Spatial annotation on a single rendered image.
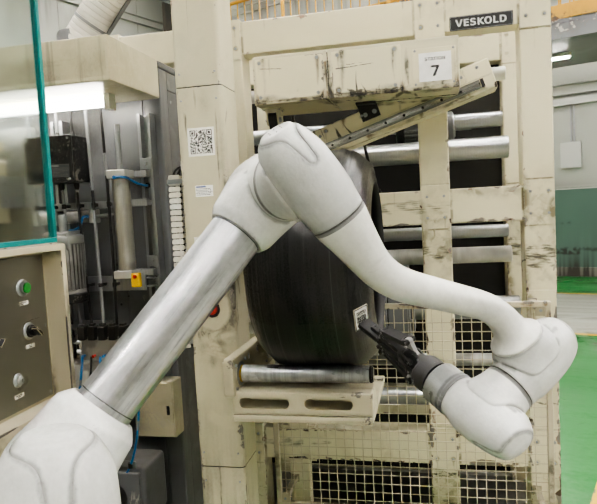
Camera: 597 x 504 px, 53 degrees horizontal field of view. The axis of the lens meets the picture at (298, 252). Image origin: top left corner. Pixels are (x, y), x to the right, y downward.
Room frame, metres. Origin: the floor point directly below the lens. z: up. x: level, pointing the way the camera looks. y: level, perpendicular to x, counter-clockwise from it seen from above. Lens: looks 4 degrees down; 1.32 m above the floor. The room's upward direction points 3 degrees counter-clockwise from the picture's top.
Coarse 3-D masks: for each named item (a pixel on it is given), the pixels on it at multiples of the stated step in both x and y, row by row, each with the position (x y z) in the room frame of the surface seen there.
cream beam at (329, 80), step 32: (256, 64) 1.85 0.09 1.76; (288, 64) 1.83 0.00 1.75; (320, 64) 1.81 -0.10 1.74; (352, 64) 1.79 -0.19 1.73; (384, 64) 1.77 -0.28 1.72; (416, 64) 1.75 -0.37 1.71; (256, 96) 1.86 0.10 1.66; (288, 96) 1.83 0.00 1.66; (320, 96) 1.81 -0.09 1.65; (352, 96) 1.79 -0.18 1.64; (384, 96) 1.82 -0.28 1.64; (416, 96) 1.85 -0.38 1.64
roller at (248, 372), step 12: (240, 372) 1.53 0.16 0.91; (252, 372) 1.51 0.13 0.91; (264, 372) 1.51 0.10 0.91; (276, 372) 1.50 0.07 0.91; (288, 372) 1.49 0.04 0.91; (300, 372) 1.49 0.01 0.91; (312, 372) 1.48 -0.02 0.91; (324, 372) 1.47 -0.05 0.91; (336, 372) 1.47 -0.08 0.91; (348, 372) 1.46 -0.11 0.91; (360, 372) 1.46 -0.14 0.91; (372, 372) 1.45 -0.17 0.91
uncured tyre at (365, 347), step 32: (352, 160) 1.49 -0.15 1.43; (256, 256) 1.38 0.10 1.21; (288, 256) 1.36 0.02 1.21; (320, 256) 1.34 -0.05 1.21; (256, 288) 1.39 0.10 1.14; (288, 288) 1.36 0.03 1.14; (320, 288) 1.35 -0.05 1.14; (352, 288) 1.34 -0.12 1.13; (256, 320) 1.43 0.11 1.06; (288, 320) 1.39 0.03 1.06; (320, 320) 1.37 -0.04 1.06; (352, 320) 1.36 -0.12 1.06; (288, 352) 1.45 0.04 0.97; (320, 352) 1.44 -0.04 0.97; (352, 352) 1.43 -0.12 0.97
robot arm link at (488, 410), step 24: (456, 384) 1.12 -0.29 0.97; (480, 384) 1.10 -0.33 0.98; (504, 384) 1.08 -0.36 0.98; (456, 408) 1.09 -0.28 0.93; (480, 408) 1.06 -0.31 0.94; (504, 408) 1.05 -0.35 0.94; (528, 408) 1.09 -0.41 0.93; (480, 432) 1.05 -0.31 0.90; (504, 432) 1.02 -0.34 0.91; (528, 432) 1.03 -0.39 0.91; (504, 456) 1.03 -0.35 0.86
